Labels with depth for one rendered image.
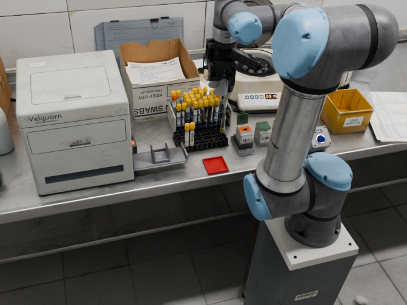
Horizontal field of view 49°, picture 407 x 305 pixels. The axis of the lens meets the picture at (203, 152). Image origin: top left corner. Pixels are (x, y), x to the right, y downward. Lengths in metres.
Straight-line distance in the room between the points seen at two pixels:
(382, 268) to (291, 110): 1.67
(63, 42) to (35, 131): 0.65
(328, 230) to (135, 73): 0.93
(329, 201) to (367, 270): 1.31
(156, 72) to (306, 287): 0.94
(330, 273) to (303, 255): 0.14
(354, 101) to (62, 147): 1.05
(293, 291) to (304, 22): 0.79
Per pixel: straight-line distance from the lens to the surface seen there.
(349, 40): 0.80
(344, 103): 1.75
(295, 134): 0.91
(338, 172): 1.12
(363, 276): 2.39
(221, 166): 1.43
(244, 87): 1.64
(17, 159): 1.52
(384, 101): 1.87
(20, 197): 1.40
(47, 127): 1.21
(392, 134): 1.71
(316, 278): 1.32
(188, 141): 1.45
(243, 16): 1.15
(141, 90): 1.54
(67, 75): 1.30
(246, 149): 1.48
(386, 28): 0.85
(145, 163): 1.37
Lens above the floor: 1.86
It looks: 42 degrees down
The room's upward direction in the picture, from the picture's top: 4 degrees clockwise
